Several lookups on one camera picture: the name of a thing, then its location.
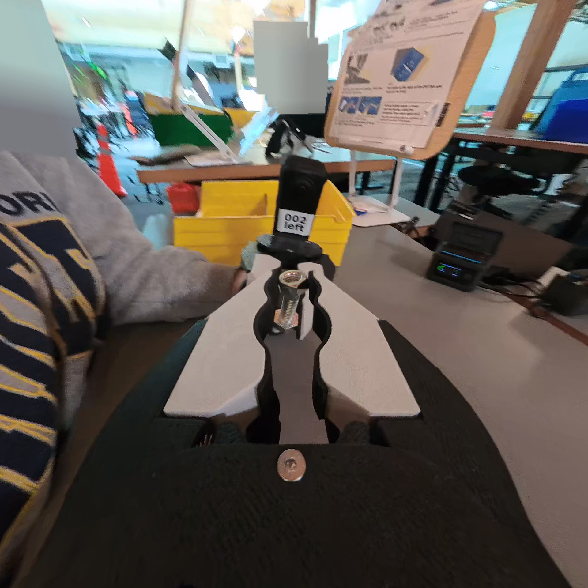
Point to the black battery charging case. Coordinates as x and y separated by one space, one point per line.
567 294

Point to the red plastic bin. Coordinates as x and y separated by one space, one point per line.
183 197

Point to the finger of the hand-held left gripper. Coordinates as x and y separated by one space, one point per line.
262 268
305 319

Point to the black flat box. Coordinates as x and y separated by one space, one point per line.
537 239

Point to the silver hex nut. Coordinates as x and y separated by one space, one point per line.
292 279

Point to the yellow plastic bin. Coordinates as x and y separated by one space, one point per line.
216 229

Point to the black charger with display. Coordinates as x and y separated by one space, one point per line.
464 257

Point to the black and white device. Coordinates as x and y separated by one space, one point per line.
287 135

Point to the silver hex bolt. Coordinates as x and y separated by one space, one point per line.
287 312

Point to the printed instruction sheet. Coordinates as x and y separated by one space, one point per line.
404 119

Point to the wooden pillar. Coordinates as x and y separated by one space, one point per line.
533 59

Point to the green plastic bin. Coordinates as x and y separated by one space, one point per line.
193 128

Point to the wooden table black legs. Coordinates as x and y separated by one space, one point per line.
519 138

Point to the blue plastic bin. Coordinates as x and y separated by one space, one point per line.
565 110

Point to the orange traffic cone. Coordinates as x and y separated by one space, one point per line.
110 165

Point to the black office chair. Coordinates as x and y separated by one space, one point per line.
498 181

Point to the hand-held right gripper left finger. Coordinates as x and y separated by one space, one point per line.
216 367

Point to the person's left forearm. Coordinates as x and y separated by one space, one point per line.
160 275

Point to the grey table with wooden edge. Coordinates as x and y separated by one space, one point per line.
220 171

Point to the person's left hand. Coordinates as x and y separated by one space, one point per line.
240 281

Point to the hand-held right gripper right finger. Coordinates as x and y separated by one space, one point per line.
367 367

